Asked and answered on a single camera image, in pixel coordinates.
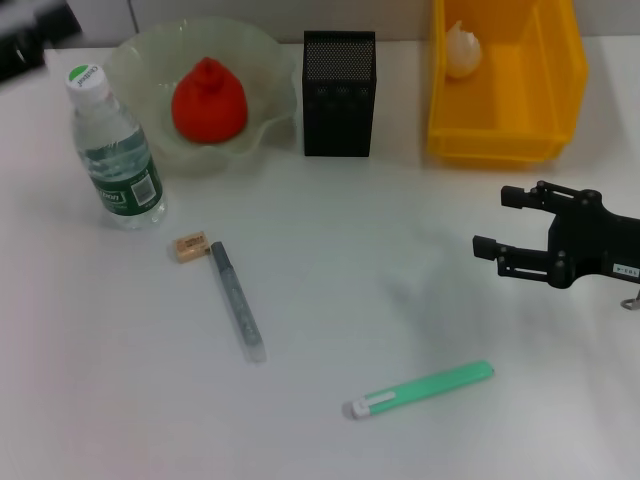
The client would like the red-orange knitted toy orange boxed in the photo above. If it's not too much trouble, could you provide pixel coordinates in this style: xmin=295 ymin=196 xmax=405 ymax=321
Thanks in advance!
xmin=171 ymin=56 xmax=250 ymax=145

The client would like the white paper ball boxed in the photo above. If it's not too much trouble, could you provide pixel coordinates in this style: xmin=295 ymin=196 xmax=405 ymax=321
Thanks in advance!
xmin=444 ymin=19 xmax=484 ymax=80

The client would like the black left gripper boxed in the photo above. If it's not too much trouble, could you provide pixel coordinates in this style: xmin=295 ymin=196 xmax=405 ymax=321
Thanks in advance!
xmin=0 ymin=0 xmax=84 ymax=84

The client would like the black mesh pen holder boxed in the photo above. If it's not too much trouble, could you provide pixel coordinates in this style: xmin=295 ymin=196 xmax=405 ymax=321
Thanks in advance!
xmin=302 ymin=29 xmax=377 ymax=159

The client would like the yellow plastic bin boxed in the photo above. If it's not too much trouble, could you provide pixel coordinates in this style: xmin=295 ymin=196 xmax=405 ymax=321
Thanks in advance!
xmin=426 ymin=0 xmax=590 ymax=169

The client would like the clear bottle with green label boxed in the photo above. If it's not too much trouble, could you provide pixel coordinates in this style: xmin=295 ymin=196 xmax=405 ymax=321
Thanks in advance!
xmin=64 ymin=63 xmax=169 ymax=231

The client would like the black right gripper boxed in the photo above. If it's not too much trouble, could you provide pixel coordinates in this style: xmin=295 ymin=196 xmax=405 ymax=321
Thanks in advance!
xmin=472 ymin=179 xmax=640 ymax=290

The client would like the grey marker pen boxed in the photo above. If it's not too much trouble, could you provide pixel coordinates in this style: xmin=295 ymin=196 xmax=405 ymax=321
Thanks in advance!
xmin=209 ymin=241 xmax=267 ymax=365

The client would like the beige eraser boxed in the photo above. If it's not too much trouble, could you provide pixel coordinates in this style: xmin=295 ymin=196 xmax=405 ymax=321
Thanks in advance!
xmin=173 ymin=232 xmax=209 ymax=264

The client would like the green glass fruit plate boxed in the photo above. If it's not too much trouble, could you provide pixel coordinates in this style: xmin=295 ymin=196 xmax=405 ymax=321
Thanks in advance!
xmin=102 ymin=17 xmax=299 ymax=176

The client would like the green pen with white cap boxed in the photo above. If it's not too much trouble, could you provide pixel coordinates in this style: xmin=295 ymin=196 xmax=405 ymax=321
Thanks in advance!
xmin=342 ymin=359 xmax=497 ymax=421

